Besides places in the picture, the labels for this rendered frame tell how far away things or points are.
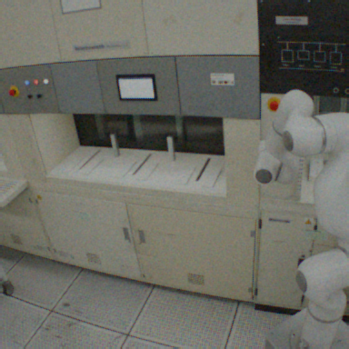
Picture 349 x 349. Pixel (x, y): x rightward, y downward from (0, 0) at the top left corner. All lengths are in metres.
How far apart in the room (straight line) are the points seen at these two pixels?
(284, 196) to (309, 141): 0.90
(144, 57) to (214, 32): 0.35
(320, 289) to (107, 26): 1.37
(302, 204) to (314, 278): 0.83
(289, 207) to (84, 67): 1.21
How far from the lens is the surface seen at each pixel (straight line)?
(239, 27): 1.51
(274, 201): 1.80
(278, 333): 1.37
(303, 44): 1.49
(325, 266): 1.02
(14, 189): 2.44
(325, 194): 0.97
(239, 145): 1.67
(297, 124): 0.92
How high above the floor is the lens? 1.89
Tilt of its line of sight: 30 degrees down
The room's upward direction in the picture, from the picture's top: 7 degrees counter-clockwise
